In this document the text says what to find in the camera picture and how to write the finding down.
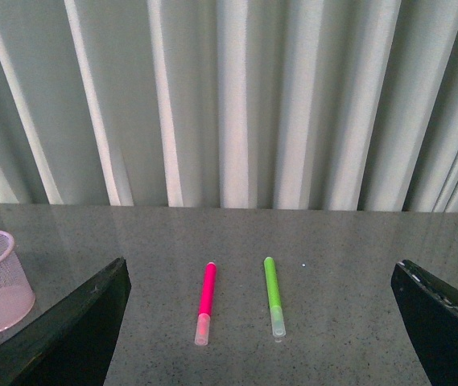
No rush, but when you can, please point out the green marker pen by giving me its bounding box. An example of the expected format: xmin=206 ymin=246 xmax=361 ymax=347
xmin=263 ymin=257 xmax=286 ymax=340

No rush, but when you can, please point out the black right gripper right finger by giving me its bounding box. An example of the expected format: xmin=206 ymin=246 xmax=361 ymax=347
xmin=390 ymin=260 xmax=458 ymax=385

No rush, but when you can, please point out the pink marker pen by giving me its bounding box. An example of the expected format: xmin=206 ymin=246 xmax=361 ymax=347
xmin=194 ymin=262 xmax=217 ymax=346

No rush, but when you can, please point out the grey pleated curtain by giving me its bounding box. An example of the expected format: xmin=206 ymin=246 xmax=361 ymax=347
xmin=0 ymin=1 xmax=458 ymax=212

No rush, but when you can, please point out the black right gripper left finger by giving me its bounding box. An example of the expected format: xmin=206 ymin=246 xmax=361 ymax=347
xmin=0 ymin=258 xmax=131 ymax=385

